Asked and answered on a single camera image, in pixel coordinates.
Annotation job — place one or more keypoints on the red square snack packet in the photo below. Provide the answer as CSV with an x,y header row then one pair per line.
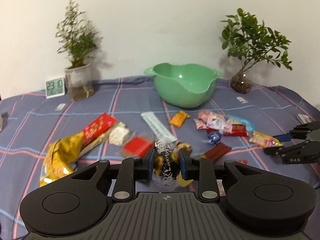
x,y
137,147

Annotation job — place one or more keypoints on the blue foil chocolate ball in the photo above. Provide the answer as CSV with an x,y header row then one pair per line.
x,y
213,138

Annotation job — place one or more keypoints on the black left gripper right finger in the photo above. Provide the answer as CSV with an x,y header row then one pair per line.
x,y
186,165

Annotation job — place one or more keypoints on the yellow snack bag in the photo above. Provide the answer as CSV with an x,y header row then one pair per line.
x,y
59,158

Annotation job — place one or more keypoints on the white nougat packet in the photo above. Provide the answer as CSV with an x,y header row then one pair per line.
x,y
119,134

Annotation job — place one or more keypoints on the gold foil chocolate ball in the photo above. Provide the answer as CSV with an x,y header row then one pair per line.
x,y
184,146

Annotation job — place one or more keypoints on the black gold chocolate ball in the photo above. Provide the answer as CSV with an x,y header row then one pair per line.
x,y
166,165

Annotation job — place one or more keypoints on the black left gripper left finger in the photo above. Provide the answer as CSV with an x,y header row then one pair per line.
x,y
146,170

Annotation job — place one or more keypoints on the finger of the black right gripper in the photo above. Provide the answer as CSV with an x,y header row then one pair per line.
x,y
302,151
298,132

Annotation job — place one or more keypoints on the blue plaid tablecloth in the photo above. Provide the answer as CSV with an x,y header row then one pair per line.
x,y
31,124

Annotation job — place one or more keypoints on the dark red stick packet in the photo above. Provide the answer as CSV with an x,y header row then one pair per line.
x,y
217,152

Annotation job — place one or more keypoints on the white long sachet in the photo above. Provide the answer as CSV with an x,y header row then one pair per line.
x,y
159,130

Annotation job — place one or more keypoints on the pink yellow snack pouch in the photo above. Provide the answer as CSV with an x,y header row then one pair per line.
x,y
264,140

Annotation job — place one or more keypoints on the white tag left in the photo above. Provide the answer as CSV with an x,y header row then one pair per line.
x,y
60,107

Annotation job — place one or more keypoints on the green plastic bowl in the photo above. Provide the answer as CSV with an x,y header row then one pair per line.
x,y
185,86

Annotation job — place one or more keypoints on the white tag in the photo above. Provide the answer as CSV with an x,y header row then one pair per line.
x,y
60,107
303,119
241,99

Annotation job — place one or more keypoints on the pink white candy packet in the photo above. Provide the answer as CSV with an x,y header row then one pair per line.
x,y
207,119

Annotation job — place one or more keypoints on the white digital clock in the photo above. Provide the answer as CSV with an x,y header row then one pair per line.
x,y
55,88

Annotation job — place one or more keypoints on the feathery plant in white pot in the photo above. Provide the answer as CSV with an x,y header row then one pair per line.
x,y
78,39

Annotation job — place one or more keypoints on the red chocolate bar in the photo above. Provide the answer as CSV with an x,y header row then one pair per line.
x,y
233,130

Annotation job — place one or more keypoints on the white tag far right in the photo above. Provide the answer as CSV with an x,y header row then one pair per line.
x,y
303,119

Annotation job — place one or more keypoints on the red gold snack box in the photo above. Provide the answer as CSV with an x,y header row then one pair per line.
x,y
96,132

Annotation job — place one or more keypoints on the leafy plant in glass vase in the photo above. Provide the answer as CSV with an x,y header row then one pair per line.
x,y
252,42

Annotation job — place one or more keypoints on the orange candy packet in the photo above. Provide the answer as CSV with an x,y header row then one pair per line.
x,y
179,119

